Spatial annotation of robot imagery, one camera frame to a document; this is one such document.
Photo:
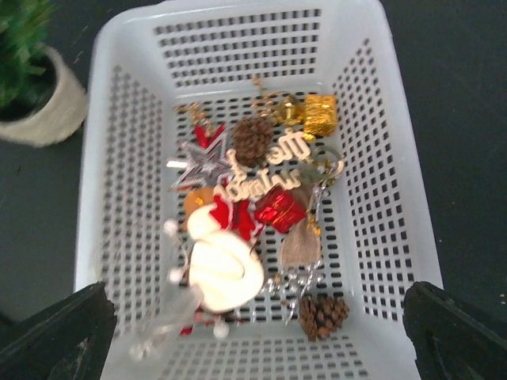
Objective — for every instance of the gold foil gift box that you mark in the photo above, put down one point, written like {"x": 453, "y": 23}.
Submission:
{"x": 320, "y": 116}

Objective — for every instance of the small green christmas tree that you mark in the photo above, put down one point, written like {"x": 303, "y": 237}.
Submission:
{"x": 28, "y": 76}

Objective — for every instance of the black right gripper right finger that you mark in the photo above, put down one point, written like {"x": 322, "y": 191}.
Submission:
{"x": 452, "y": 338}

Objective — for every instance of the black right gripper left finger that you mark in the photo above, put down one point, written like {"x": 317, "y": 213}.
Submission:
{"x": 68, "y": 340}

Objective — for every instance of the red foil gift box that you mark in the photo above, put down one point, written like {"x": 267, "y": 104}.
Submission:
{"x": 280, "y": 209}

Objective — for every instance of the silver red star ornament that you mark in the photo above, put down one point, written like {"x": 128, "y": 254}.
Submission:
{"x": 201, "y": 166}

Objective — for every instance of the silver glitter sprig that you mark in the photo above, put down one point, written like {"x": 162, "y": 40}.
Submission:
{"x": 297, "y": 280}

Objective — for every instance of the white plastic basket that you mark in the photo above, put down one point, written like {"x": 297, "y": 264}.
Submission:
{"x": 377, "y": 238}

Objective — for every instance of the gold glitter berry sprig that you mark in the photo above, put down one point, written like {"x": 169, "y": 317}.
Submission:
{"x": 269, "y": 100}

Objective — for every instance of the white ball string lights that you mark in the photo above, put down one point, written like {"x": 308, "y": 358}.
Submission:
{"x": 176, "y": 309}

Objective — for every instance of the burlap sack ornament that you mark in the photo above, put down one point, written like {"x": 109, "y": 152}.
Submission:
{"x": 302, "y": 245}

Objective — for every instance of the white snowman ornament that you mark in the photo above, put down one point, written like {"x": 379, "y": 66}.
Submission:
{"x": 222, "y": 263}

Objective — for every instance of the gold bell ornament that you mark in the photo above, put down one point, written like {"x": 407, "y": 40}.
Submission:
{"x": 290, "y": 111}

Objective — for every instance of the red leaf gold sprig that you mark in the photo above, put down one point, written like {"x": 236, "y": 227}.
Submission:
{"x": 205, "y": 130}

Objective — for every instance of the wooden merry christmas sign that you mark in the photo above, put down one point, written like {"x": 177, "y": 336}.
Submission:
{"x": 285, "y": 164}

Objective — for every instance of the white tree pot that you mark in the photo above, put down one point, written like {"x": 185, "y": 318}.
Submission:
{"x": 61, "y": 116}

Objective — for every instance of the brown pine cone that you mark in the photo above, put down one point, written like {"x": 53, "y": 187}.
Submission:
{"x": 322, "y": 315}
{"x": 251, "y": 139}

